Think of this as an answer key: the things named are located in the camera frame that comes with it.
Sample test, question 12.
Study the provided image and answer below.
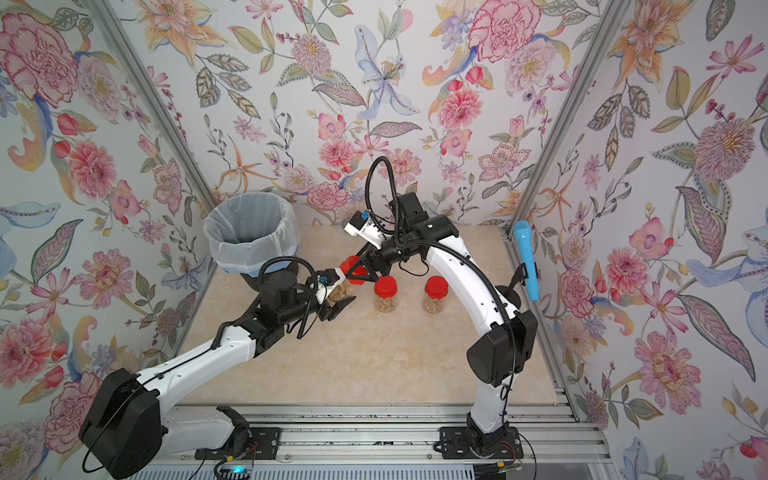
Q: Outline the black bin with white liner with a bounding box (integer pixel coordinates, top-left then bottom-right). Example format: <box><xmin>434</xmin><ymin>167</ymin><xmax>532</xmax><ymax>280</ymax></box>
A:
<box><xmin>204</xmin><ymin>192</ymin><xmax>300</xmax><ymax>291</ymax></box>

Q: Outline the peanut jar red lid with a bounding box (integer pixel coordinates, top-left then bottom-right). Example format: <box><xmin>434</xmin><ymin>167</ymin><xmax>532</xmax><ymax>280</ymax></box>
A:
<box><xmin>374</xmin><ymin>276</ymin><xmax>398</xmax><ymax>313</ymax></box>
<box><xmin>327</xmin><ymin>279</ymin><xmax>355</xmax><ymax>304</ymax></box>
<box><xmin>422</xmin><ymin>276</ymin><xmax>449</xmax><ymax>314</ymax></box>

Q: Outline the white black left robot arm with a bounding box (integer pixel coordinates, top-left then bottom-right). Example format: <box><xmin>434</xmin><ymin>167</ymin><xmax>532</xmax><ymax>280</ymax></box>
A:
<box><xmin>79</xmin><ymin>268</ymin><xmax>351</xmax><ymax>479</ymax></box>

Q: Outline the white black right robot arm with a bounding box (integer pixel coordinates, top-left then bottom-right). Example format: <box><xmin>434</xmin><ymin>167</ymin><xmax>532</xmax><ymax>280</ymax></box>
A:
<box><xmin>344</xmin><ymin>211</ymin><xmax>538</xmax><ymax>450</ymax></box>

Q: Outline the blue microphone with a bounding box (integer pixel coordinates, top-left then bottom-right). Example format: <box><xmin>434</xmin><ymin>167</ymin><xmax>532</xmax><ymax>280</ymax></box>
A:
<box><xmin>513</xmin><ymin>221</ymin><xmax>540</xmax><ymax>302</ymax></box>

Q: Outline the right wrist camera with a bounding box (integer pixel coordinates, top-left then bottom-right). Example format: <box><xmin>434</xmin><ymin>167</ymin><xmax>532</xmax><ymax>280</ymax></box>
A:
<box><xmin>344</xmin><ymin>211</ymin><xmax>386</xmax><ymax>249</ymax></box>

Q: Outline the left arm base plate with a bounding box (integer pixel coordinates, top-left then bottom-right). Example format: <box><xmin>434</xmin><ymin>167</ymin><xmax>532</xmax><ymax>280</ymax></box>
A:
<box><xmin>194</xmin><ymin>427</ymin><xmax>282</xmax><ymax>461</ymax></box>

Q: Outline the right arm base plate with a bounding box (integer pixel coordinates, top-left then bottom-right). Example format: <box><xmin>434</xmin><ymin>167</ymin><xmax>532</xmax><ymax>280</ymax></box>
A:
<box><xmin>432</xmin><ymin>424</ymin><xmax>524</xmax><ymax>461</ymax></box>

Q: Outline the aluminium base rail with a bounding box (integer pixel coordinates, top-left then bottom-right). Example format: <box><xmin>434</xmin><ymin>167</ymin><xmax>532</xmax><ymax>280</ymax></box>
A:
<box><xmin>128</xmin><ymin>403</ymin><xmax>613</xmax><ymax>480</ymax></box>

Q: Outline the aluminium corner post left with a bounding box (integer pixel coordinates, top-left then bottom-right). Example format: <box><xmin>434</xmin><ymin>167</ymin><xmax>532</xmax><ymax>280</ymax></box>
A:
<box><xmin>84</xmin><ymin>0</ymin><xmax>216</xmax><ymax>211</ymax></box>

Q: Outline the aluminium corner post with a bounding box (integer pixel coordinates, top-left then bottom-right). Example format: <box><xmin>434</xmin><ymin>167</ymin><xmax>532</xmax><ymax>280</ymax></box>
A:
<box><xmin>84</xmin><ymin>0</ymin><xmax>216</xmax><ymax>211</ymax></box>
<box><xmin>511</xmin><ymin>1</ymin><xmax>630</xmax><ymax>223</ymax></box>

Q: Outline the aluminium corner post right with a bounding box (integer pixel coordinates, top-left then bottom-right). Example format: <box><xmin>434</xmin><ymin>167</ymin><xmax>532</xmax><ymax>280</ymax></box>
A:
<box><xmin>511</xmin><ymin>1</ymin><xmax>630</xmax><ymax>223</ymax></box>

